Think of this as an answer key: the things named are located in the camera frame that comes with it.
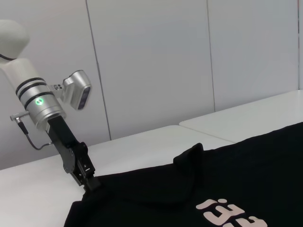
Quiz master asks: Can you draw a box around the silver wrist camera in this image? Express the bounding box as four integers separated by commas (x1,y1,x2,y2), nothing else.
48,70,92,111

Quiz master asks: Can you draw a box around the black shirt with FREE print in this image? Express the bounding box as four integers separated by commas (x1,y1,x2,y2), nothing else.
63,122,303,227

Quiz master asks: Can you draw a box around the silver plug with black cable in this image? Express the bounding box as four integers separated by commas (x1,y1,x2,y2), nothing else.
9,113,56,151

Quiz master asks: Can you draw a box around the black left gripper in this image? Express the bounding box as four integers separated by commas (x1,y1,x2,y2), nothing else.
46,115,100,192

